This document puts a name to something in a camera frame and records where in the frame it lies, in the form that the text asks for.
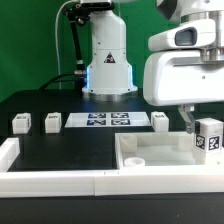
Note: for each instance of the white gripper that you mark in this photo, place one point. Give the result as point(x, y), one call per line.
point(175, 73)

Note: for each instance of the white square tabletop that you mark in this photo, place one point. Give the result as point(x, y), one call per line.
point(150, 149)

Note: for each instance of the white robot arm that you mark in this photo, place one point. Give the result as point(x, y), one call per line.
point(109, 76)

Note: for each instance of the white marker tag sheet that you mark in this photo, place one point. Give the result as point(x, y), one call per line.
point(107, 119)

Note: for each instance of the white U-shaped obstacle fence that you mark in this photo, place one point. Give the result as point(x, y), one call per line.
point(155, 180)

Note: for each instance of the black camera on mount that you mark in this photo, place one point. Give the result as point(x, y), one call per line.
point(96, 4)

